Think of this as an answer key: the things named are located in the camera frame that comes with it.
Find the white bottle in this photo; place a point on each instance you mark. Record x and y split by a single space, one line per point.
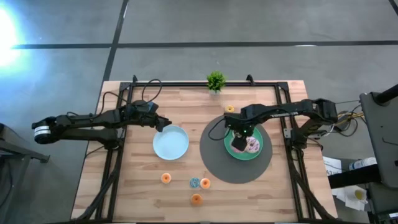
362 163

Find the black metal table frame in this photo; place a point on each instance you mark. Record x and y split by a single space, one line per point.
202 84

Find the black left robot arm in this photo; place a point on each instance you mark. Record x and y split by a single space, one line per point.
77 121

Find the dark grey bench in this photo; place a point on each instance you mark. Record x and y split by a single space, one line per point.
12 149

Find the small yellow donut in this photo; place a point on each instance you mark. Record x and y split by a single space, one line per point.
226 109

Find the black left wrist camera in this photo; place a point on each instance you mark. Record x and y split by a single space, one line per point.
148 107

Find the green plate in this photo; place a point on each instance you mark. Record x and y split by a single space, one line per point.
248 156

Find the large lilac frosted donut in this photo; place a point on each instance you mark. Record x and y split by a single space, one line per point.
257 146

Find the small pink orange donut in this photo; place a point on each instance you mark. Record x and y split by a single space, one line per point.
162 178

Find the small blue donut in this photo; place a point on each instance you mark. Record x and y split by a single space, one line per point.
191 183

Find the white paper sheet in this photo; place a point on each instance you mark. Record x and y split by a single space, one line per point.
345 196

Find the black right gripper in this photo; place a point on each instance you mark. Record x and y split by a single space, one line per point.
239 124

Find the printed paper sheet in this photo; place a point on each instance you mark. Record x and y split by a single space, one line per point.
332 165

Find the black pole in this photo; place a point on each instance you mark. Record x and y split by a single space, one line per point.
387 95

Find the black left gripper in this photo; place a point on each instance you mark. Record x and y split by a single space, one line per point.
140 118

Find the small orange white donut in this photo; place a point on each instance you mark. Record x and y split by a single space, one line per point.
202 183

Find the grey round mat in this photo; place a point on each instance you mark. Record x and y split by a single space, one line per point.
217 165

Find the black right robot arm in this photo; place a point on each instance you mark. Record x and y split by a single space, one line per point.
280 110

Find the black beam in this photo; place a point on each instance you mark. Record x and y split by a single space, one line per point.
354 177

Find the cup with yellow liquid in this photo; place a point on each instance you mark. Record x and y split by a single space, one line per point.
360 194

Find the small green potted plant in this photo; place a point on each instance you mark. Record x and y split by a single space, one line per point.
215 81

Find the grey cabinet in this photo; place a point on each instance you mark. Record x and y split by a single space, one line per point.
382 140

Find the light blue plate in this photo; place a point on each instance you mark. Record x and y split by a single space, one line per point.
170 143

